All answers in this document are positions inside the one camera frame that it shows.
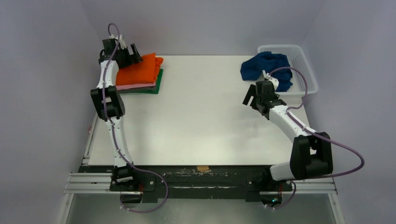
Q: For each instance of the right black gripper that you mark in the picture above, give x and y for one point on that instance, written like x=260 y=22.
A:
x=256 y=100

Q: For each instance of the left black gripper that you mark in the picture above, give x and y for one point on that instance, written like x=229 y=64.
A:
x=130 y=59

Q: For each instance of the orange t shirt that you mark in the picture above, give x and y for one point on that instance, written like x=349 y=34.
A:
x=143 y=72

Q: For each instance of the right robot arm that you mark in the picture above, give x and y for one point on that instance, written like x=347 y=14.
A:
x=311 y=153

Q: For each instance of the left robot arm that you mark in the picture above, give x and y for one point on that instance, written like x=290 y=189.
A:
x=110 y=108

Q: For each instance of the blue t shirt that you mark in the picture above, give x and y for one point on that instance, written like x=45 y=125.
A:
x=267 y=61

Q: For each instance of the folded pink t shirt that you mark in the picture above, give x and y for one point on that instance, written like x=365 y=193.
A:
x=134 y=86

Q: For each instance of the folded green t shirt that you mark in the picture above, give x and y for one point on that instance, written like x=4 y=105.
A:
x=148 y=90

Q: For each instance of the white plastic basket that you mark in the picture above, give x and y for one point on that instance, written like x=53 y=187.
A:
x=297 y=60

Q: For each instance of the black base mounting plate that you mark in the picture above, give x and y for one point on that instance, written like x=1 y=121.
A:
x=151 y=184

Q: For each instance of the brown tape piece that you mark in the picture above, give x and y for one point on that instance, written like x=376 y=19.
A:
x=203 y=169

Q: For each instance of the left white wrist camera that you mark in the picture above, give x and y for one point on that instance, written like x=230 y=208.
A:
x=119 y=39

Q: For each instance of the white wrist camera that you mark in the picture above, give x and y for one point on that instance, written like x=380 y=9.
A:
x=119 y=39
x=273 y=80

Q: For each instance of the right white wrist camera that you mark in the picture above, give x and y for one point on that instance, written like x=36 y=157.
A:
x=273 y=80

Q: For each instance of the aluminium table frame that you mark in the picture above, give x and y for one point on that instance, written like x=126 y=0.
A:
x=179 y=69

